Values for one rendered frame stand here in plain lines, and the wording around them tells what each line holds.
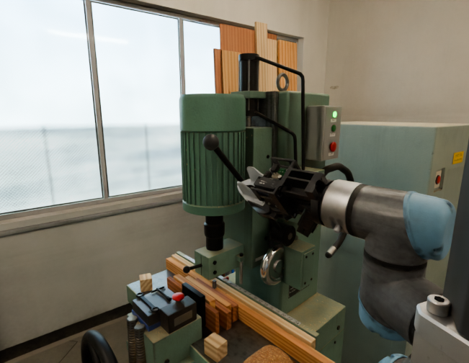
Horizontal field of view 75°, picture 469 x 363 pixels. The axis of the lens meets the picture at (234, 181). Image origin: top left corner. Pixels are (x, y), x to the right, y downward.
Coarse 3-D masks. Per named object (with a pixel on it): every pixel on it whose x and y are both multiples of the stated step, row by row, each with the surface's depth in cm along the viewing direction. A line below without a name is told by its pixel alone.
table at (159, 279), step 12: (156, 276) 107; (168, 276) 107; (132, 288) 100; (132, 300) 100; (240, 324) 83; (204, 336) 78; (228, 336) 78; (240, 336) 78; (252, 336) 78; (192, 348) 75; (204, 348) 74; (228, 348) 74; (240, 348) 74; (252, 348) 74; (192, 360) 75; (204, 360) 71; (228, 360) 71; (240, 360) 71
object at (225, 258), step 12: (228, 240) 96; (204, 252) 88; (216, 252) 88; (228, 252) 89; (240, 252) 93; (204, 264) 86; (216, 264) 87; (228, 264) 90; (204, 276) 87; (216, 276) 87
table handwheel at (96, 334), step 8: (88, 336) 73; (96, 336) 71; (88, 344) 76; (96, 344) 69; (104, 344) 69; (88, 352) 80; (96, 352) 75; (104, 352) 67; (112, 352) 68; (88, 360) 81; (96, 360) 75; (104, 360) 66; (112, 360) 66
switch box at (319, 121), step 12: (312, 108) 90; (324, 108) 87; (336, 108) 91; (312, 120) 90; (324, 120) 88; (336, 120) 92; (312, 132) 91; (324, 132) 89; (336, 132) 93; (312, 144) 91; (324, 144) 90; (336, 144) 94; (312, 156) 92; (324, 156) 91; (336, 156) 96
